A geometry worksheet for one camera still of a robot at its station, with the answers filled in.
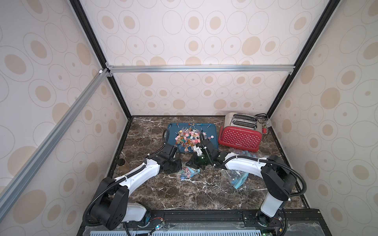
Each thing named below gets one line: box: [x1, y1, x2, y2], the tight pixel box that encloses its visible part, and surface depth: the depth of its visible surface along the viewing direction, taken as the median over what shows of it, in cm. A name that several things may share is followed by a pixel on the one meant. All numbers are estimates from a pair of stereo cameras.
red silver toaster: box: [218, 112, 263, 152], surface depth 95 cm
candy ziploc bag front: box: [226, 168, 250, 190], surface depth 85 cm
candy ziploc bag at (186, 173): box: [179, 166, 201, 180], surface depth 87 cm
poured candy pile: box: [175, 127, 201, 152], surface depth 105 cm
